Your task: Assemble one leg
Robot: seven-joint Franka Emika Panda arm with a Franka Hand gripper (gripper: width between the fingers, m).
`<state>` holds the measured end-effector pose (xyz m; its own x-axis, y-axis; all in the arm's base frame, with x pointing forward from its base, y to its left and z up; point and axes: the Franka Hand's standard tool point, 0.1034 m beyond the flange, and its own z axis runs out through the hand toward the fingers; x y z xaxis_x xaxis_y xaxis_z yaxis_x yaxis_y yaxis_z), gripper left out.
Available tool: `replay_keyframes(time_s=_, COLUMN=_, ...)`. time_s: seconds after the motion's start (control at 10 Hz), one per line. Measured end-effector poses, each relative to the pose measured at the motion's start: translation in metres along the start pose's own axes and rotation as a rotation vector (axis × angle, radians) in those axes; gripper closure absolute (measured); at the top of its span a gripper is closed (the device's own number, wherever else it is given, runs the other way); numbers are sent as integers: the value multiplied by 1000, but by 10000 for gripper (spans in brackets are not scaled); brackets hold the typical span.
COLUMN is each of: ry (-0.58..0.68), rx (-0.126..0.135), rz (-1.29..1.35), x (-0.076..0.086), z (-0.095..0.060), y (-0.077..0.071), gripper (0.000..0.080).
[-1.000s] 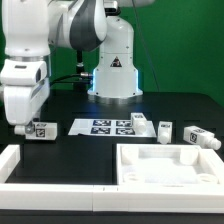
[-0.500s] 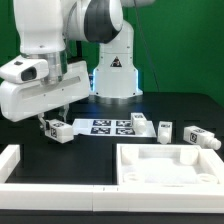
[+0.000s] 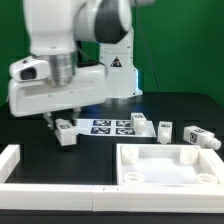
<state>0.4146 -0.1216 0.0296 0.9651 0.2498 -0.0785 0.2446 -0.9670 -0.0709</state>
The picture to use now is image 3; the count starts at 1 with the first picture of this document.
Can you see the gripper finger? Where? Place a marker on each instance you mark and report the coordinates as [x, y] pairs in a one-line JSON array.
[[49, 120]]

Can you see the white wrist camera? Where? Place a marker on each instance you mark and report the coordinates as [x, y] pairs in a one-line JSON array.
[[29, 69]]

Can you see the white U-shaped fence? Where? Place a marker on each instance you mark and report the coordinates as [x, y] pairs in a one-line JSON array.
[[201, 198]]

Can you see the white square tabletop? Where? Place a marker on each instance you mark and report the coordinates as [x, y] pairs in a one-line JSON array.
[[167, 165]]

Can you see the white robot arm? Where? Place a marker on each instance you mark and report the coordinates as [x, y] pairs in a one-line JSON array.
[[81, 54]]

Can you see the white marker sheet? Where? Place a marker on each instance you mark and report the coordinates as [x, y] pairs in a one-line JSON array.
[[111, 127]]

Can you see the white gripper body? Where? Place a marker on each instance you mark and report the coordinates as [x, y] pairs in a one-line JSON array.
[[88, 87]]

